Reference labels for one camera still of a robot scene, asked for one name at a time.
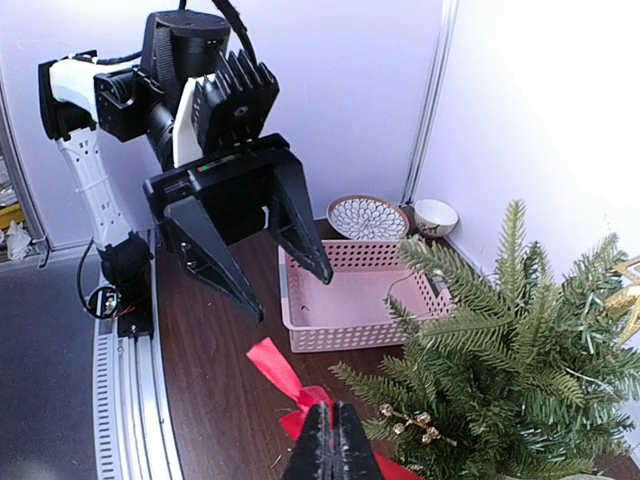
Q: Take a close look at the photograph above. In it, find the small green christmas tree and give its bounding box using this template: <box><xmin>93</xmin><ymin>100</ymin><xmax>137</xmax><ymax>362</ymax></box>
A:
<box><xmin>332</xmin><ymin>200</ymin><xmax>639</xmax><ymax>479</ymax></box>

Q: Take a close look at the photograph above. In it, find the left aluminium corner post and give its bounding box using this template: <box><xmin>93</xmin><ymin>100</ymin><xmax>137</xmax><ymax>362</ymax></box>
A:
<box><xmin>400</xmin><ymin>0</ymin><xmax>459</xmax><ymax>207</ymax></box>

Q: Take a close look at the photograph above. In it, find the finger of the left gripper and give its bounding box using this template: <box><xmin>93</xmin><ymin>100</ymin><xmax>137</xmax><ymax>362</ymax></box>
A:
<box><xmin>164</xmin><ymin>196</ymin><xmax>264</xmax><ymax>323</ymax></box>
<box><xmin>267</xmin><ymin>148</ymin><xmax>333</xmax><ymax>285</ymax></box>

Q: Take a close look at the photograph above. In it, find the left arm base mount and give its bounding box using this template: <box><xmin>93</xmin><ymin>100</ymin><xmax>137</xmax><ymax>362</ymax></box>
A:
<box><xmin>76</xmin><ymin>232</ymin><xmax>155</xmax><ymax>338</ymax></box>

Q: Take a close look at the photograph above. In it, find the pink plastic basket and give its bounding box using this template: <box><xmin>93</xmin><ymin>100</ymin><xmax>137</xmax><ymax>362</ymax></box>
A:
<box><xmin>278</xmin><ymin>240</ymin><xmax>452</xmax><ymax>353</ymax></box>

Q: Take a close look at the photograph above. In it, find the blue white patterned plate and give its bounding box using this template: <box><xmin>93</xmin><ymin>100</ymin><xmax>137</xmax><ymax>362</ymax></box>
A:
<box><xmin>327</xmin><ymin>195</ymin><xmax>410</xmax><ymax>241</ymax></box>

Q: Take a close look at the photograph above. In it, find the red ribbon bow ornament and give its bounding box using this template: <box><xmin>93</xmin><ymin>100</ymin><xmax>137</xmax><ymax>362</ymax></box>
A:
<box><xmin>247</xmin><ymin>338</ymin><xmax>417</xmax><ymax>479</ymax></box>

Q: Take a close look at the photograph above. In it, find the aluminium front rail frame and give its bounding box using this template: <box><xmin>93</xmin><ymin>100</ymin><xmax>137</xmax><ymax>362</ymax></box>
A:
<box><xmin>92</xmin><ymin>261</ymin><xmax>184</xmax><ymax>479</ymax></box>

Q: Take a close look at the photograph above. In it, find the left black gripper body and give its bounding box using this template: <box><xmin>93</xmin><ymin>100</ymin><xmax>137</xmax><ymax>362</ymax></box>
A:
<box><xmin>143</xmin><ymin>133</ymin><xmax>293</xmax><ymax>253</ymax></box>

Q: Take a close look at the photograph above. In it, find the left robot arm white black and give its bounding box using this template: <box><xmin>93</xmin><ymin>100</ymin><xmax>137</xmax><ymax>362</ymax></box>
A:
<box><xmin>38</xmin><ymin>1</ymin><xmax>333</xmax><ymax>335</ymax></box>

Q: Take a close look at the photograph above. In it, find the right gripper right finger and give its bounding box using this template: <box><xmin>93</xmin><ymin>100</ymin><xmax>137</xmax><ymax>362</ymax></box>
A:
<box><xmin>330</xmin><ymin>402</ymin><xmax>384</xmax><ymax>480</ymax></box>

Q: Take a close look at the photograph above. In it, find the gold glitter berry sprig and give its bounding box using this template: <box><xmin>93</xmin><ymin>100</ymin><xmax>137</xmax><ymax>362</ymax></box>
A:
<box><xmin>379</xmin><ymin>403</ymin><xmax>457</xmax><ymax>447</ymax></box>

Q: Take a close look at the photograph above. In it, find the fairy light string with battery box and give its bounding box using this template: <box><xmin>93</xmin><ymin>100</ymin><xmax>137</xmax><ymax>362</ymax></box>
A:
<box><xmin>384</xmin><ymin>269</ymin><xmax>416</xmax><ymax>301</ymax></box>

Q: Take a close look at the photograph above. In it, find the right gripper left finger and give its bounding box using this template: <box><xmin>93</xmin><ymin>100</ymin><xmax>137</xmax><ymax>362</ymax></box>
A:
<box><xmin>282</xmin><ymin>403</ymin><xmax>333</xmax><ymax>480</ymax></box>

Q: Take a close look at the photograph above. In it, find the gold star ornament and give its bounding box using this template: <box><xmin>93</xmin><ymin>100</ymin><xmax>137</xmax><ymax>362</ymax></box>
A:
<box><xmin>604</xmin><ymin>256</ymin><xmax>639</xmax><ymax>346</ymax></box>

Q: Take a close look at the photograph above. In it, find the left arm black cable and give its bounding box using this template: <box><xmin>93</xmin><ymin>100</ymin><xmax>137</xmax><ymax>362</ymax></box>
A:
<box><xmin>177</xmin><ymin>0</ymin><xmax>261</xmax><ymax>66</ymax></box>

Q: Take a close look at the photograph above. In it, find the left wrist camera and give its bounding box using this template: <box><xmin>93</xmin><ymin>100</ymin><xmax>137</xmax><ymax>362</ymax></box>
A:
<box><xmin>171</xmin><ymin>49</ymin><xmax>280</xmax><ymax>168</ymax></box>

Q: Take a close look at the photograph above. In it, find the white ceramic bowl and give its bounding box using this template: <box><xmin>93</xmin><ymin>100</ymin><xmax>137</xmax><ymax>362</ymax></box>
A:
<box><xmin>413</xmin><ymin>199</ymin><xmax>459</xmax><ymax>238</ymax></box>

